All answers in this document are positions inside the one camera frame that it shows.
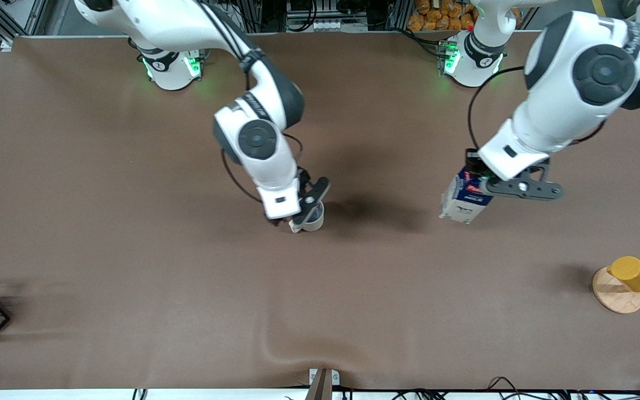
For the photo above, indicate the yellow plastic cup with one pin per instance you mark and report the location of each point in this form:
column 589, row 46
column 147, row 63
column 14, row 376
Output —
column 634, row 275

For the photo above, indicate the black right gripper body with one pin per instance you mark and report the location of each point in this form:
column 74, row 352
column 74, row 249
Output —
column 275, row 221

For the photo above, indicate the white mug grey inside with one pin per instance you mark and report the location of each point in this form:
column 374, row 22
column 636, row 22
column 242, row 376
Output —
column 314, row 222

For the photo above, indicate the round wooden cup stand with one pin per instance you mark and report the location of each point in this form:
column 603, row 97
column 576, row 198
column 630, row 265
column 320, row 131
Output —
column 617, row 300

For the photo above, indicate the blue milk carton green cap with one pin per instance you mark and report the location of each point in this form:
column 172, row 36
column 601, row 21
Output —
column 461, row 203

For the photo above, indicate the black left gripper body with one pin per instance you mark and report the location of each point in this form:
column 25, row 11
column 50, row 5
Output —
column 472, row 159

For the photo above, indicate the pile of orange packets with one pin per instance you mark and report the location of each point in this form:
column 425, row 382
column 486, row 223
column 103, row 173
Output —
column 442, row 16

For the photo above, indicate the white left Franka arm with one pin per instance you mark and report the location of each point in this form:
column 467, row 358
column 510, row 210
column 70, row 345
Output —
column 581, row 83

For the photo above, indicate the grey metal table clamp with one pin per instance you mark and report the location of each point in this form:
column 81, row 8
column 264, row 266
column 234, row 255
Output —
column 323, row 380

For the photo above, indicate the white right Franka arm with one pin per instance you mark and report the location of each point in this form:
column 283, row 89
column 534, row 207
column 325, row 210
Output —
column 264, row 144

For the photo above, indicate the aluminium frame profile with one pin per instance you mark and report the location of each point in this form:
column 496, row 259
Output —
column 14, row 16

